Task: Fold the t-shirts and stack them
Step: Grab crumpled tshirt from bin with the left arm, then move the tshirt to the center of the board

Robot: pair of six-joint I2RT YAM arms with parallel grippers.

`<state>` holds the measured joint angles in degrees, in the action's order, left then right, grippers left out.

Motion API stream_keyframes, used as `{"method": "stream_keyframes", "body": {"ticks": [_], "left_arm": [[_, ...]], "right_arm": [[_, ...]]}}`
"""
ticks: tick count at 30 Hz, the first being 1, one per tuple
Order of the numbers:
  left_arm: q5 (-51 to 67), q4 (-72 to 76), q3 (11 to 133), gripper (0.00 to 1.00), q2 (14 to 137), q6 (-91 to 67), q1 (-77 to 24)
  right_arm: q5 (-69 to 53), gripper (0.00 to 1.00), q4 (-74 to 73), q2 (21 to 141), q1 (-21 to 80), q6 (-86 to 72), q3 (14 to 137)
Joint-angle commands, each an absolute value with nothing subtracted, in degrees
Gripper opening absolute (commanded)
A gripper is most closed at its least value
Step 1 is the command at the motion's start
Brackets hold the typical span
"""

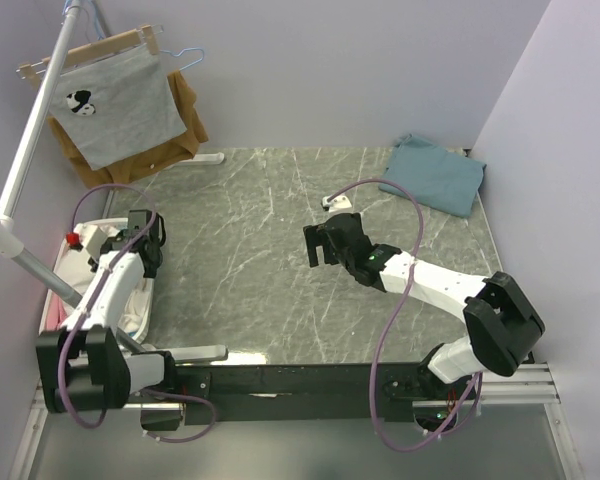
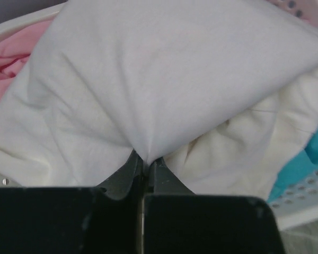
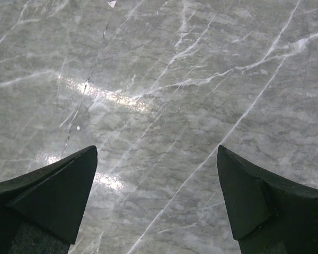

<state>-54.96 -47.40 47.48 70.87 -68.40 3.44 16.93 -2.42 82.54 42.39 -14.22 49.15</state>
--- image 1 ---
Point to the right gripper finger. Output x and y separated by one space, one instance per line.
314 240
330 255

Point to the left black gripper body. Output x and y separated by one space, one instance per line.
159 259

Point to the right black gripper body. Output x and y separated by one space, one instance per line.
343 260

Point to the white coca-cola t-shirt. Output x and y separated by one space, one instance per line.
130 300

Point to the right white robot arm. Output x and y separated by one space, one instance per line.
502 325

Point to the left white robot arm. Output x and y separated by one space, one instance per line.
81 365

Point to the white laundry basket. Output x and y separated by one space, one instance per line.
100 280

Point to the brown garment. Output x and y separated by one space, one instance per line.
144 164

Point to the folded blue t-shirt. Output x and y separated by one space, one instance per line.
435 176

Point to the pink garment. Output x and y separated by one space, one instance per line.
55 313

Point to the black base beam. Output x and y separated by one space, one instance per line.
233 393

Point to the white clothes rack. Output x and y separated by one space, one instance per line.
10 246

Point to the grey panda t-shirt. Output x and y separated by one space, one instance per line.
117 107

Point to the wooden clip hanger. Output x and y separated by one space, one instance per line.
91 52

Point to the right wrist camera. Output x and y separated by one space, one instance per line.
339 203

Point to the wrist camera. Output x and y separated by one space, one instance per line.
339 203
90 238

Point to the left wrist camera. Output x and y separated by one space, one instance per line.
90 238

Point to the aluminium rail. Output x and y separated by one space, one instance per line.
531 384

